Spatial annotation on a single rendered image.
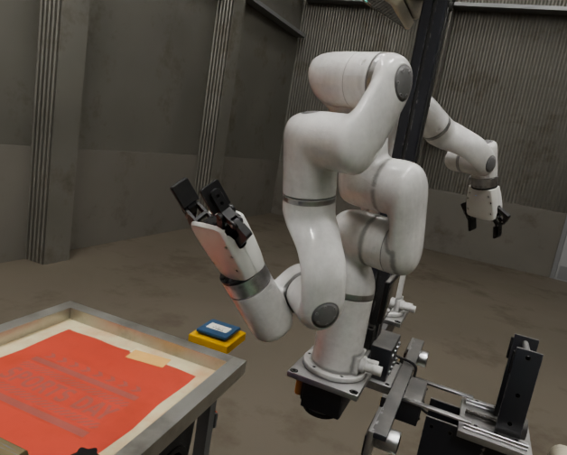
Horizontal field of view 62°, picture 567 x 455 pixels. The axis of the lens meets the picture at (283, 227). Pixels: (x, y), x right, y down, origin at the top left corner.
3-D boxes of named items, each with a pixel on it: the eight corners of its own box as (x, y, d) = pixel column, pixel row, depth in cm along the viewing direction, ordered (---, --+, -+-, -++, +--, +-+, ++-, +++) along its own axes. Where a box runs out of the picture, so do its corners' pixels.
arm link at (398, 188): (349, 49, 84) (450, 48, 72) (345, 241, 98) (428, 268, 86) (294, 52, 75) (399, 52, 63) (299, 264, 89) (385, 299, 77)
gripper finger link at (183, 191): (198, 210, 78) (178, 175, 75) (208, 212, 75) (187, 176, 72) (183, 221, 76) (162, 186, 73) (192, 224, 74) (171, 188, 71)
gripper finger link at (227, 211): (237, 218, 69) (215, 178, 66) (248, 219, 66) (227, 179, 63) (220, 230, 67) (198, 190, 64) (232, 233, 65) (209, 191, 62)
